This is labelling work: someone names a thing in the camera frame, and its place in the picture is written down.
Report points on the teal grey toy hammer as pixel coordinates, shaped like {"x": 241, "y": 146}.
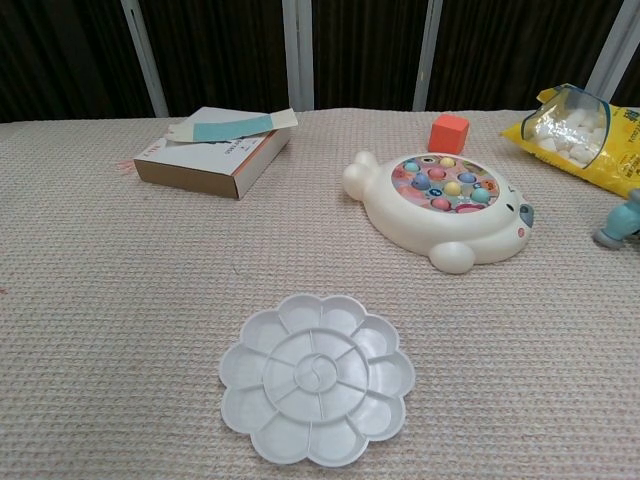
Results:
{"x": 622, "y": 220}

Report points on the white seal-shaped fishing game toy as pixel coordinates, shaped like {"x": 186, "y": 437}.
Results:
{"x": 450, "y": 230}

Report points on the white flower paint palette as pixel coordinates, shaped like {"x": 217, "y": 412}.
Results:
{"x": 317, "y": 380}

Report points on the open cardboard box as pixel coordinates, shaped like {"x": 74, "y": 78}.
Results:
{"x": 200, "y": 167}

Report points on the beige teal tasselled bookmark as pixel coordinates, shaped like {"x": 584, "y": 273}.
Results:
{"x": 225, "y": 127}

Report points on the orange cube block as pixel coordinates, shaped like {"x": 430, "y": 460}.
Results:
{"x": 447, "y": 134}

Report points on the beige woven table cloth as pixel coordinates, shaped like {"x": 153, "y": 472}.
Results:
{"x": 125, "y": 300}

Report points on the black pleated curtain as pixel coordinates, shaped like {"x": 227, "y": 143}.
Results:
{"x": 225, "y": 50}

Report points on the yellow bag of white sweets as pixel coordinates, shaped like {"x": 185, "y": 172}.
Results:
{"x": 615, "y": 160}

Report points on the silver aluminium frame post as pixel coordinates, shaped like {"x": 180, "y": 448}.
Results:
{"x": 145, "y": 60}
{"x": 610, "y": 50}
{"x": 297, "y": 55}
{"x": 427, "y": 55}

